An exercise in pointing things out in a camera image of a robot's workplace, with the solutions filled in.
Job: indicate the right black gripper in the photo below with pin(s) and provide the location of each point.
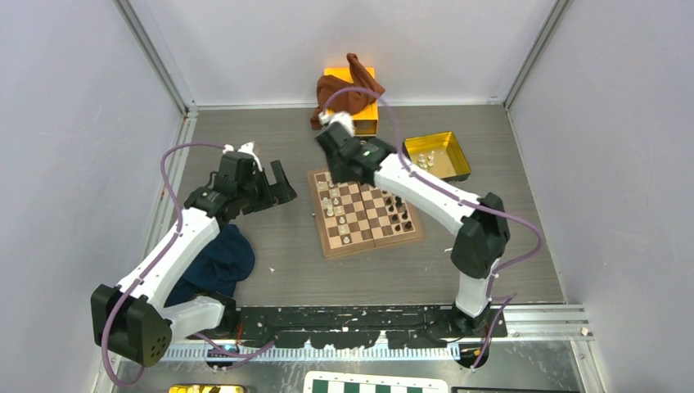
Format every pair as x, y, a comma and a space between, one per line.
337, 175

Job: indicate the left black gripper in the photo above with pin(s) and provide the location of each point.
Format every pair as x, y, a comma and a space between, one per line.
280, 193

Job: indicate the wooden chess board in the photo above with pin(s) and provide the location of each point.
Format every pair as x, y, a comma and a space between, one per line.
374, 217

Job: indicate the yellow metal tray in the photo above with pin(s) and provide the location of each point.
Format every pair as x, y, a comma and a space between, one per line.
439, 154

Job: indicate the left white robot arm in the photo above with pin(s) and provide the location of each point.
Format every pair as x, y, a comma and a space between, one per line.
131, 318

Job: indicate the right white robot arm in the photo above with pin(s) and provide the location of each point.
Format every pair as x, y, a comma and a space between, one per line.
479, 224

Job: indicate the green white chess mat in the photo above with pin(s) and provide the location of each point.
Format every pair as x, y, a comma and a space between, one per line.
330, 382

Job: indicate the yellow drawer box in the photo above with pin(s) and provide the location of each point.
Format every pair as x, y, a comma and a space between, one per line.
366, 121

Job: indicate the brown cloth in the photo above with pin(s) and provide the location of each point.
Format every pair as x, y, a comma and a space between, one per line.
353, 96

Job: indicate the dark blue cloth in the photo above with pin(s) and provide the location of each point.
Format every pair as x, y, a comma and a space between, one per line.
218, 268

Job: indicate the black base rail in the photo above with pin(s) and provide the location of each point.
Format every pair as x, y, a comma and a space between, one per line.
353, 327

